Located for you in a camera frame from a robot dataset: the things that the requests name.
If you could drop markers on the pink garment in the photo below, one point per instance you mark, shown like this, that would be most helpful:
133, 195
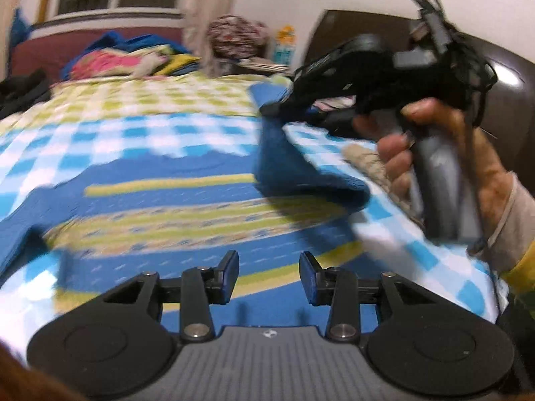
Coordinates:
108, 62

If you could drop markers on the floral fabric bag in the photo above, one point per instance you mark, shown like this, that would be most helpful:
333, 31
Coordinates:
236, 35

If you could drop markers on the maroon headboard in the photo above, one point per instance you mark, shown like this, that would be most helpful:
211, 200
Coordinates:
41, 50

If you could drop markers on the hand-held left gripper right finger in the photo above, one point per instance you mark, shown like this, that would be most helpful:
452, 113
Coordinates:
307, 279

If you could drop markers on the beige curtain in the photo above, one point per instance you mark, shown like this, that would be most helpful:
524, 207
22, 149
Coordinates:
209, 4

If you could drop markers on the dark wooden furniture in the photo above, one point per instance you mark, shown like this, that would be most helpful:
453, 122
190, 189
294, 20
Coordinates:
338, 29

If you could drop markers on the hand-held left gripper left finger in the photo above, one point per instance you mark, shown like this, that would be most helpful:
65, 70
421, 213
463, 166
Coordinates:
228, 277

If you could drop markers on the black clothing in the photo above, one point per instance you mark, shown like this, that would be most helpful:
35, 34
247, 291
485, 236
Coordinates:
21, 90

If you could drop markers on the person's right hand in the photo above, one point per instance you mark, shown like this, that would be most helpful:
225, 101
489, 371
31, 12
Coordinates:
489, 163

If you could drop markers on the blue hanging cloth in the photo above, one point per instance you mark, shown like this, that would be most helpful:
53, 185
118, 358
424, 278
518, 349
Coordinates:
20, 27

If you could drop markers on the yellow garment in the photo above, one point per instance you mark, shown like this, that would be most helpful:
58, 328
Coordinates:
177, 64

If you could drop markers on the pile of colourful clothes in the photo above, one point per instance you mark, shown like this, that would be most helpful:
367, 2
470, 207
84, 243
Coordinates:
142, 41

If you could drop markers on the blue striped knit sweater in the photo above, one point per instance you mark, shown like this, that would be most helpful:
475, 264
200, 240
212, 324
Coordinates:
167, 167

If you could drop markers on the striped folded cloth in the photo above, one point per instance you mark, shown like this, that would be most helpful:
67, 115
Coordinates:
261, 65

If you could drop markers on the person's right forearm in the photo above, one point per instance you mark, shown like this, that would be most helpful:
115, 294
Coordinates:
516, 229

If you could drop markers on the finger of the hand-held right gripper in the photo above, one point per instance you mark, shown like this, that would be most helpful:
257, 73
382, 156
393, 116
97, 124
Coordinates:
336, 123
276, 109

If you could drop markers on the white fluffy cloth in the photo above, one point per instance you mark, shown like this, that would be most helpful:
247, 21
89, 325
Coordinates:
147, 66

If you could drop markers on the orange-capped bottle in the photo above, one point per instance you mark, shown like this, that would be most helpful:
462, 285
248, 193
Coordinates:
285, 46

